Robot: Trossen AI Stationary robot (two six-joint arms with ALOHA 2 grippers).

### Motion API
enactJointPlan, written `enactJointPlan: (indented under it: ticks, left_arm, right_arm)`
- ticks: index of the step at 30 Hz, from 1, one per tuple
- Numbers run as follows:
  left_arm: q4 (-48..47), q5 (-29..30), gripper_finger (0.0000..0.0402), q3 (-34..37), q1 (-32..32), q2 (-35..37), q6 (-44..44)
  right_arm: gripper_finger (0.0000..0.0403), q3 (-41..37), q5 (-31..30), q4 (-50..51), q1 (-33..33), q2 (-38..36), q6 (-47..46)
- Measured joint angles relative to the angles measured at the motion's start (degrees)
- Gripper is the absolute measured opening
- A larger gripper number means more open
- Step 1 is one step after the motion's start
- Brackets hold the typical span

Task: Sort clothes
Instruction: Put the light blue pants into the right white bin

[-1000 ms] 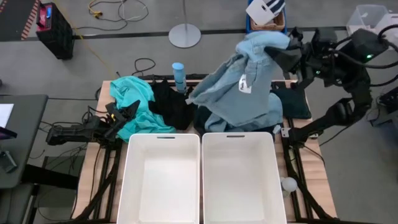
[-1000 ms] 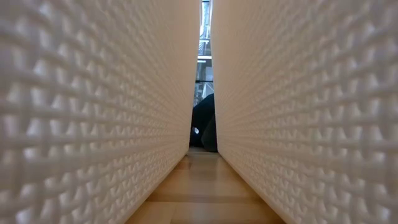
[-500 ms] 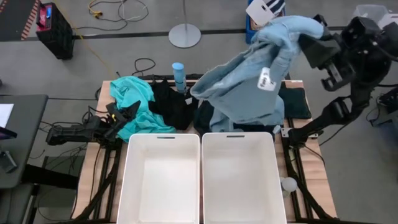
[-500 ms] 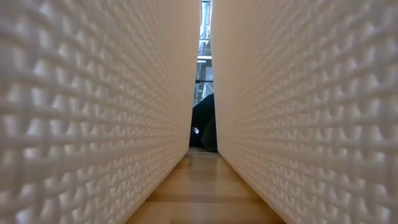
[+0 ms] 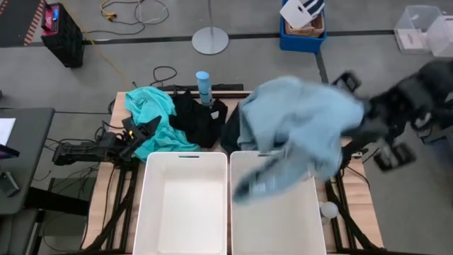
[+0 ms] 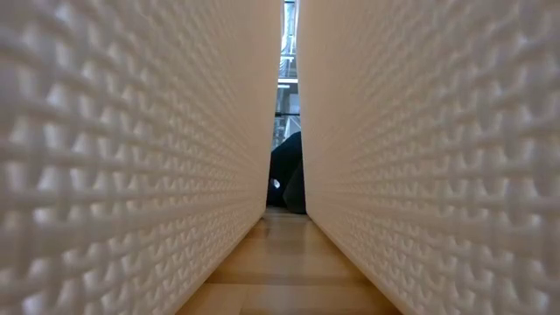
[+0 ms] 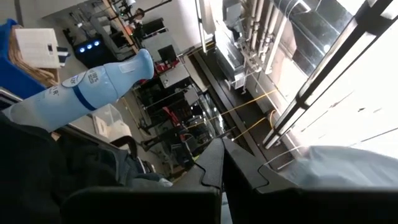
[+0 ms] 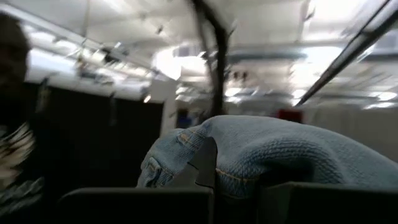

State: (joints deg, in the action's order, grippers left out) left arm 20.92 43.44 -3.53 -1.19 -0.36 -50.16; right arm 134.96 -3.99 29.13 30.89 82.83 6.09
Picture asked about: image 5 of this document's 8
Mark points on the black garment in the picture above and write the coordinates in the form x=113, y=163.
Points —
x=198, y=124

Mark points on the grey phone stand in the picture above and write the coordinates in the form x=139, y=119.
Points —
x=8, y=184

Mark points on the black aluminium table frame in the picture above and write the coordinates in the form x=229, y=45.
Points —
x=331, y=193

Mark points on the navy white striped cloth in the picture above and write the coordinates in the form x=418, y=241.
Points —
x=315, y=6

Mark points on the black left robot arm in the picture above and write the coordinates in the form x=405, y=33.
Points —
x=81, y=153

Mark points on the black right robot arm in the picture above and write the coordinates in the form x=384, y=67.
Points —
x=437, y=85

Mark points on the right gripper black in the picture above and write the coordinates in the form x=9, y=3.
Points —
x=389, y=110

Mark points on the dark tablet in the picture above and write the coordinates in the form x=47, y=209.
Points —
x=8, y=152

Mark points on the light blue denim garment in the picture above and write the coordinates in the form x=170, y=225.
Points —
x=301, y=117

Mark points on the white paper sheet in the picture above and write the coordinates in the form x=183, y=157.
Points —
x=6, y=131

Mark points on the blue plastic crate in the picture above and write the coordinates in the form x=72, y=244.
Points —
x=301, y=44

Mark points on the brown wicker basket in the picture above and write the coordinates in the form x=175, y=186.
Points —
x=311, y=29

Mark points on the black mat with striped edge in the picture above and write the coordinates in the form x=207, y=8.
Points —
x=17, y=21

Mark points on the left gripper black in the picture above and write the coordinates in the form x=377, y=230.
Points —
x=125, y=140

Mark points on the white woven plastic bin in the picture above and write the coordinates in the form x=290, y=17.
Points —
x=184, y=212
x=279, y=226

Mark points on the dark blue seamed jeans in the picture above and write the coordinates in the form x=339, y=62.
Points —
x=230, y=134

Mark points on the teal garment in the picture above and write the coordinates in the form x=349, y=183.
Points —
x=152, y=102

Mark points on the white ball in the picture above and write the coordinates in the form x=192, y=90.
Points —
x=329, y=209

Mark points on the clear plastic storage box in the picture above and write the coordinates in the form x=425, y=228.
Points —
x=410, y=35
x=442, y=39

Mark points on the black case with red top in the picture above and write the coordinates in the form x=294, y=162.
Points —
x=65, y=39

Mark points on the light blue spray bottle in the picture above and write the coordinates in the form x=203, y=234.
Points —
x=204, y=88

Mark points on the grey floor lamp stand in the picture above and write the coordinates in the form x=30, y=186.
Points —
x=210, y=40

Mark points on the grey side desk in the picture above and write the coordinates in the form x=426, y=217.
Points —
x=24, y=170

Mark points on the white cardboard box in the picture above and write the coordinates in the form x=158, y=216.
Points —
x=295, y=14

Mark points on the round metal disc base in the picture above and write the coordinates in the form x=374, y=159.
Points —
x=325, y=220

